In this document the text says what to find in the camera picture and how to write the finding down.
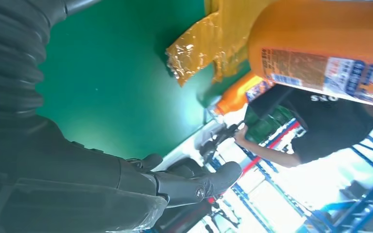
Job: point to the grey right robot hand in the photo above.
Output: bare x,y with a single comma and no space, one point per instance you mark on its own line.
61,186

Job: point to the green plastic crate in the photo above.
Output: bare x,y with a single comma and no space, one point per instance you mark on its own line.
267,125

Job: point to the red metal pole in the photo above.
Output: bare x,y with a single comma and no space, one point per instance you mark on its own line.
270,146

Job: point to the person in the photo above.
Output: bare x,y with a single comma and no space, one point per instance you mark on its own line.
328,128

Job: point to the yellow plastic sheet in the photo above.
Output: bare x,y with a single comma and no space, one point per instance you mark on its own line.
212,38

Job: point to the blue metal rack frame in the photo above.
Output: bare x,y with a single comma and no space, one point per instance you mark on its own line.
366,205

